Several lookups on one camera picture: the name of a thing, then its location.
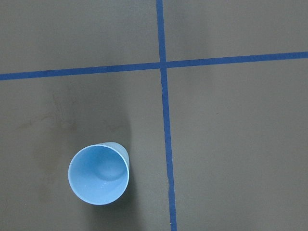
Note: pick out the light blue plastic cup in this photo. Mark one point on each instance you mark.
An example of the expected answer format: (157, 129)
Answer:
(99, 174)

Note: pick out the brown paper table cover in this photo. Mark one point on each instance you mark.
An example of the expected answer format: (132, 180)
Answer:
(208, 97)

